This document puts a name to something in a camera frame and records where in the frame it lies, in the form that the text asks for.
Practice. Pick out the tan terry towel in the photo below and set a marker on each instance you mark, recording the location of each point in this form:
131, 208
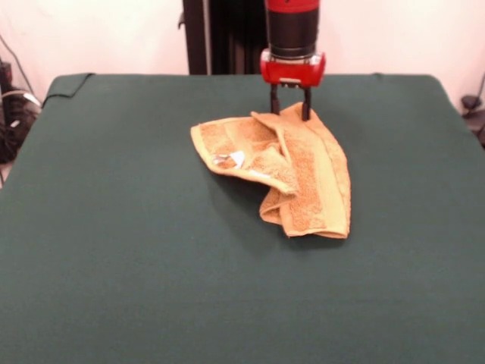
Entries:
314, 170

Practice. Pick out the dark green table cloth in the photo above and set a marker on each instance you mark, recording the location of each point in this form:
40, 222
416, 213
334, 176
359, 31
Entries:
151, 265

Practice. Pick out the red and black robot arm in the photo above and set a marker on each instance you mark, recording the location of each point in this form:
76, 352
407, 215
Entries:
291, 26

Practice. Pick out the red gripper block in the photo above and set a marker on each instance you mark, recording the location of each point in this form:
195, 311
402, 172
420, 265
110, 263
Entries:
291, 72

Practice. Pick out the black small device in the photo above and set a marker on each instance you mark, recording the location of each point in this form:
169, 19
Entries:
4, 72

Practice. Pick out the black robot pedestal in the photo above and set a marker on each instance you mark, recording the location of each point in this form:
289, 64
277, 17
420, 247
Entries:
235, 38

